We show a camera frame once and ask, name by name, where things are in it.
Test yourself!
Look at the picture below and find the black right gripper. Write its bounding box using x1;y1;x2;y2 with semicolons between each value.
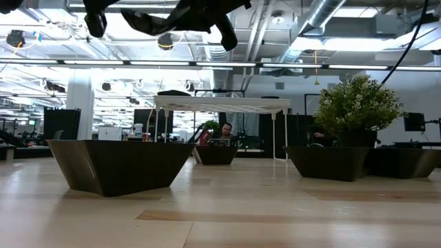
168;0;252;52

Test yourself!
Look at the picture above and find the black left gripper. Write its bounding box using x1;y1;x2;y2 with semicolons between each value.
82;0;120;14

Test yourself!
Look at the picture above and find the black square mini plate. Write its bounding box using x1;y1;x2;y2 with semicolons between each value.
194;145;239;166
45;138;196;198
365;147;441;180
283;145;371;183

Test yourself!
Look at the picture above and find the long linear light bar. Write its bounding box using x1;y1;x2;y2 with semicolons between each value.
0;59;441;72

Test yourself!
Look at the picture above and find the small plant in red pot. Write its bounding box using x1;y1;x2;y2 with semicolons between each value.
203;119;221;134

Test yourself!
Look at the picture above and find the person at desk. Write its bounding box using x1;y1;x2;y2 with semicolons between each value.
218;122;237;141

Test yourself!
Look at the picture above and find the yellow hanging pendant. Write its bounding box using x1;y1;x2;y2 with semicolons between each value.
312;50;320;86

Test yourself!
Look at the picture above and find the white square column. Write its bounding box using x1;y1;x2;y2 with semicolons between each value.
65;74;95;141

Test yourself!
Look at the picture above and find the black partition panel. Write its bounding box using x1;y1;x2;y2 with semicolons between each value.
43;107;82;141
258;112;316;156

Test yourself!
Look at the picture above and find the black screen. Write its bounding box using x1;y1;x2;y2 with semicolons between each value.
133;108;174;139

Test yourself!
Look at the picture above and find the white cabinet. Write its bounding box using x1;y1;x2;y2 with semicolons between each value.
97;125;123;141

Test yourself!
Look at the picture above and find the seated person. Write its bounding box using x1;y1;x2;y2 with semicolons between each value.
307;125;337;147

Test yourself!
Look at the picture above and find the artificial plant in black pot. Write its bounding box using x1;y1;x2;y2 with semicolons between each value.
314;74;404;149

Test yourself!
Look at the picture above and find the black monitor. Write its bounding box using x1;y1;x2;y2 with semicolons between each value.
403;112;427;133

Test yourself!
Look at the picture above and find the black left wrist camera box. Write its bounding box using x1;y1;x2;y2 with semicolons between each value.
83;12;107;39

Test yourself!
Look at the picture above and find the silver spiral air duct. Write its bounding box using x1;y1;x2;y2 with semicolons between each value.
275;0;347;63
199;29;239;92

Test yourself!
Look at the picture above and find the white wire rack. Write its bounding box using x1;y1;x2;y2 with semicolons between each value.
153;95;292;162

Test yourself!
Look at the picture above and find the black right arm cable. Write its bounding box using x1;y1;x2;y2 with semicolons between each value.
380;0;430;85

